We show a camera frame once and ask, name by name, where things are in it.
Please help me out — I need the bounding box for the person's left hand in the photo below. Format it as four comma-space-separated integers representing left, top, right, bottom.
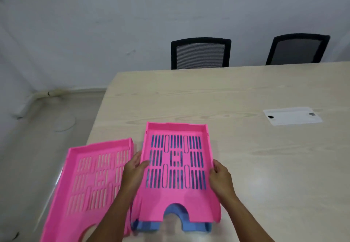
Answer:
120, 151, 150, 199

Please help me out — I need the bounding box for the person's left forearm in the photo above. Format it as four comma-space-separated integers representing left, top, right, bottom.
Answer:
81, 191, 137, 242

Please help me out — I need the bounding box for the white table cable cover plate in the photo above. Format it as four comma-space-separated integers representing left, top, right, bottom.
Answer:
263, 107, 323, 126

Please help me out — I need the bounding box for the black mesh office chair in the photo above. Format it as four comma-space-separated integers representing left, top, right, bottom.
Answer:
171, 38, 232, 70
265, 33, 331, 66

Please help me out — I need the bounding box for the person's right hand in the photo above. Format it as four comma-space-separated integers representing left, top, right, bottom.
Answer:
209, 159, 237, 202

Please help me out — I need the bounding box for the blue plastic paper tray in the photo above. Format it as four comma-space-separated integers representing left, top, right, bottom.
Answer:
131, 203, 213, 234

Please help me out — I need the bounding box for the pink slotted plastic paper tray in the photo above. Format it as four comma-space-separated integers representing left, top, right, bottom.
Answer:
131, 122, 221, 225
40, 138, 135, 242

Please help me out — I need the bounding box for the person's right forearm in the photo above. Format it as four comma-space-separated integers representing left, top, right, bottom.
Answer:
219, 194, 277, 242

